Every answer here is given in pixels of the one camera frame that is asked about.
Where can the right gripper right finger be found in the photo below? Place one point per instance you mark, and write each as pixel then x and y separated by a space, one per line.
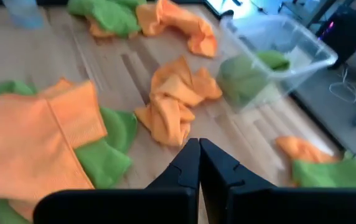
pixel 259 205

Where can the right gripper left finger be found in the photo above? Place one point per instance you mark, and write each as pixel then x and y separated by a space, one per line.
pixel 171 199

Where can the green microfiber towel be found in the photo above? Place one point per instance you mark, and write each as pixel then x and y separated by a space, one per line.
pixel 243 77
pixel 109 15
pixel 336 174

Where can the orange and green cloth bottom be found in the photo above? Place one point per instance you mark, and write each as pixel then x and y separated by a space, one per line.
pixel 103 161

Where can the clear plastic bin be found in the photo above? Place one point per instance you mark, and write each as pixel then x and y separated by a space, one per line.
pixel 305 46

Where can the black computer tower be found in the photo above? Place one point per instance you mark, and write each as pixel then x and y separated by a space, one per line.
pixel 346 37

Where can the blue capped water bottle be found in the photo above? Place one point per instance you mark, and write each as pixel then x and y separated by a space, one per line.
pixel 22 14

